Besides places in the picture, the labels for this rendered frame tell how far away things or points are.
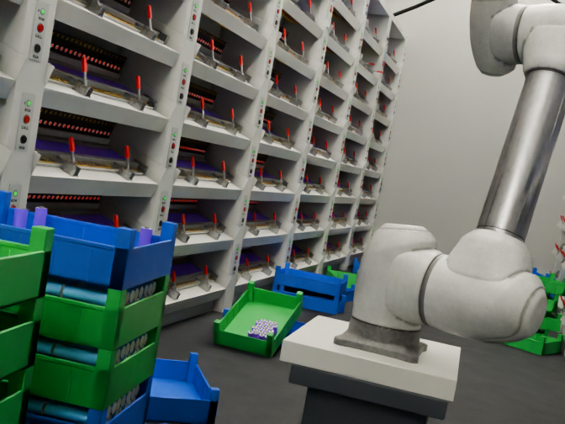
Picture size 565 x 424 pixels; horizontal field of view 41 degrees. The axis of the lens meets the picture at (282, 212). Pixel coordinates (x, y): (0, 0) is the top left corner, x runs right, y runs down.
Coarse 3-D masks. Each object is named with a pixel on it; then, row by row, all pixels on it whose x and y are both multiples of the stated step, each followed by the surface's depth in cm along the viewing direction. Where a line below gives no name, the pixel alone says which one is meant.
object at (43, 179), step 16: (48, 128) 194; (144, 160) 222; (32, 176) 164; (48, 176) 170; (64, 176) 177; (80, 176) 184; (96, 176) 192; (112, 176) 201; (144, 176) 221; (160, 176) 221; (32, 192) 168; (48, 192) 173; (64, 192) 179; (80, 192) 185; (96, 192) 192; (112, 192) 199; (128, 192) 207; (144, 192) 216
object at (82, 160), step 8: (40, 152) 176; (48, 152) 179; (56, 152) 183; (64, 152) 187; (40, 160) 177; (48, 160) 180; (56, 160) 183; (80, 160) 192; (88, 160) 196; (96, 160) 199; (104, 160) 203; (112, 160) 207; (120, 160) 212; (112, 168) 205
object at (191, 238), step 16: (176, 208) 275; (192, 208) 288; (208, 208) 292; (192, 224) 266; (208, 224) 279; (224, 224) 290; (176, 240) 246; (192, 240) 256; (208, 240) 267; (224, 240) 280; (176, 256) 245
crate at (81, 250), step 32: (0, 192) 118; (0, 224) 99; (32, 224) 120; (64, 224) 119; (96, 224) 118; (64, 256) 98; (96, 256) 97; (128, 256) 97; (160, 256) 110; (128, 288) 99
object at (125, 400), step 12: (36, 396) 102; (132, 396) 112; (36, 408) 100; (48, 408) 100; (60, 408) 100; (72, 408) 100; (84, 408) 101; (108, 408) 103; (120, 408) 108; (72, 420) 99; (84, 420) 99; (108, 420) 104
